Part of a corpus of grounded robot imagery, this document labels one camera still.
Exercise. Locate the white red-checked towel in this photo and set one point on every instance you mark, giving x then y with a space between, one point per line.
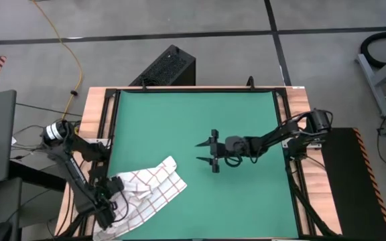
146 190

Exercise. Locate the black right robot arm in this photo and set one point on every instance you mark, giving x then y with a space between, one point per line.
273 134

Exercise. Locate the grey metal stand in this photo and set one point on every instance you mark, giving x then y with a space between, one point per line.
377 83

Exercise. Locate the green table mat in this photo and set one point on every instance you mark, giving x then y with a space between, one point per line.
213 207

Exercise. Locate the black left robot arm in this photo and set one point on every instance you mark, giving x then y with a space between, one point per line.
75 170

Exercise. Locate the grey keyboard tray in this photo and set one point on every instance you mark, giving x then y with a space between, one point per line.
8 201

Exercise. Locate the black computer tower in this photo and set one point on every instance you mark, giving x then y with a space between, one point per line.
166 67

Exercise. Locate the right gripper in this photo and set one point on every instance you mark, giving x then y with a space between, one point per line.
223 149

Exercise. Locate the black computer mouse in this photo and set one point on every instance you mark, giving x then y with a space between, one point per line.
0 232

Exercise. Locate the large black orange-striped floor mat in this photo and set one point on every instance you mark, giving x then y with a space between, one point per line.
347 184

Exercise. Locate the black mat clamp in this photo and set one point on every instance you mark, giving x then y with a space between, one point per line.
250 83
143 84

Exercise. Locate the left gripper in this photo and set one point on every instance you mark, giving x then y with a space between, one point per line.
104 214

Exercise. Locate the black table frame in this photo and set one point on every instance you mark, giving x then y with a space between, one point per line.
196 89

